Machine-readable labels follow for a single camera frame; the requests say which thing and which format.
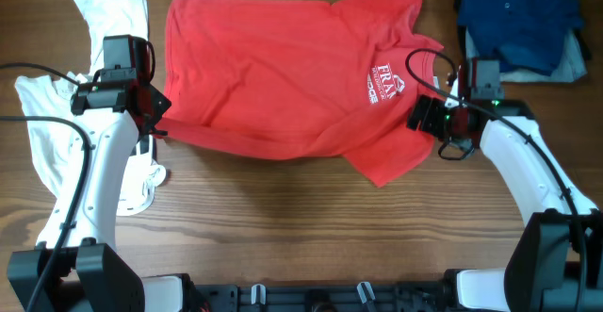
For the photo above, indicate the folded light grey garment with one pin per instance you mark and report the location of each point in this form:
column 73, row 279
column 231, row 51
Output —
column 572, row 64

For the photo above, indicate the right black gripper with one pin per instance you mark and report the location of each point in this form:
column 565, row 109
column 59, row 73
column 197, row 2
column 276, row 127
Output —
column 433, row 107

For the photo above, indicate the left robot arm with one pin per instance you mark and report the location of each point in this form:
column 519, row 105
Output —
column 74, row 265

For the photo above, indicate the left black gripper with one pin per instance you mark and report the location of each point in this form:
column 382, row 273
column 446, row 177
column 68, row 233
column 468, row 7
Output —
column 163, row 104

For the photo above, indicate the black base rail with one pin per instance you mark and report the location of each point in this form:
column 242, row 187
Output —
column 403, row 297

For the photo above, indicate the red t-shirt white print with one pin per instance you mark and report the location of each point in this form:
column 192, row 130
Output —
column 282, row 79

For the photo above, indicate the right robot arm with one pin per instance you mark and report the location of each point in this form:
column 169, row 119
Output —
column 557, row 263

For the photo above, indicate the white t-shirt black logo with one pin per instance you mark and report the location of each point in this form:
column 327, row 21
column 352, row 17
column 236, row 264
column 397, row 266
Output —
column 41, row 96

